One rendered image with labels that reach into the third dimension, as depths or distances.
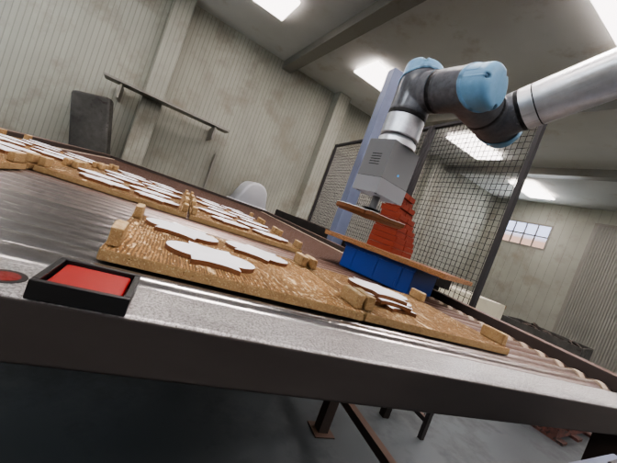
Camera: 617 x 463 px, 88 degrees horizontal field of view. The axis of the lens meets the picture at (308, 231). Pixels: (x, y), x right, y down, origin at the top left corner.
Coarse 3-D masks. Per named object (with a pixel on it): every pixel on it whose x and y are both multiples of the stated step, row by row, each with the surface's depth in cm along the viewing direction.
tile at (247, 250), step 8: (232, 248) 69; (240, 248) 69; (248, 248) 73; (256, 248) 77; (248, 256) 68; (256, 256) 67; (264, 256) 70; (272, 256) 74; (272, 264) 69; (280, 264) 70
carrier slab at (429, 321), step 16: (320, 272) 83; (336, 288) 68; (416, 304) 88; (368, 320) 56; (384, 320) 58; (400, 320) 60; (416, 320) 66; (432, 320) 73; (448, 320) 81; (432, 336) 63; (448, 336) 64; (464, 336) 67; (480, 336) 74; (496, 352) 71
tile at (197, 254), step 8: (168, 248) 49; (176, 248) 48; (184, 248) 50; (192, 248) 52; (200, 248) 54; (208, 248) 57; (184, 256) 48; (192, 256) 47; (200, 256) 49; (208, 256) 51; (216, 256) 53; (224, 256) 55; (232, 256) 57; (200, 264) 47; (208, 264) 48; (216, 264) 48; (224, 264) 50; (232, 264) 52; (240, 264) 54; (248, 264) 56; (232, 272) 49; (240, 272) 49; (248, 272) 53
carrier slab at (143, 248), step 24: (144, 216) 70; (144, 240) 50; (168, 240) 56; (120, 264) 40; (144, 264) 41; (168, 264) 42; (192, 264) 46; (264, 264) 66; (288, 264) 77; (240, 288) 46; (264, 288) 48; (288, 288) 52; (312, 288) 59; (336, 312) 53; (360, 312) 55
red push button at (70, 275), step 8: (64, 272) 30; (72, 272) 31; (80, 272) 31; (88, 272) 32; (96, 272) 33; (48, 280) 27; (56, 280) 28; (64, 280) 28; (72, 280) 29; (80, 280) 30; (88, 280) 30; (96, 280) 31; (104, 280) 31; (112, 280) 32; (120, 280) 33; (128, 280) 34; (88, 288) 29; (96, 288) 29; (104, 288) 30; (112, 288) 30; (120, 288) 31
